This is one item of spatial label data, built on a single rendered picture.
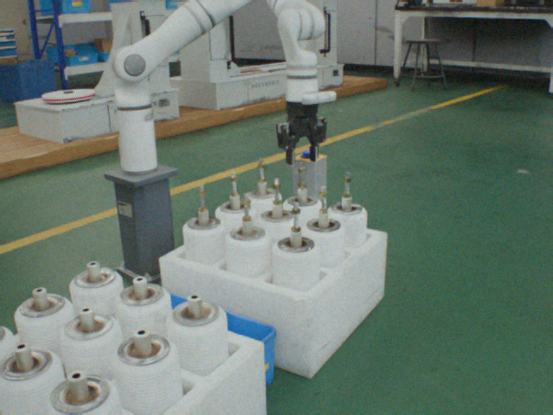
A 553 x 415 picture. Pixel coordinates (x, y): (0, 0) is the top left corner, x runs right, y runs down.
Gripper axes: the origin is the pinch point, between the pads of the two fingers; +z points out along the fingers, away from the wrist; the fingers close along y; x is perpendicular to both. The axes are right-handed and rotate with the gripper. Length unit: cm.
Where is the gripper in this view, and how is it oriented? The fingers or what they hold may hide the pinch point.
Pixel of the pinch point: (302, 158)
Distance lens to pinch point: 131.4
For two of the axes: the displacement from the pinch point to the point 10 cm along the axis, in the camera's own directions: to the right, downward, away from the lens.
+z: 0.2, 9.4, 3.3
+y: -8.0, 2.2, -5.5
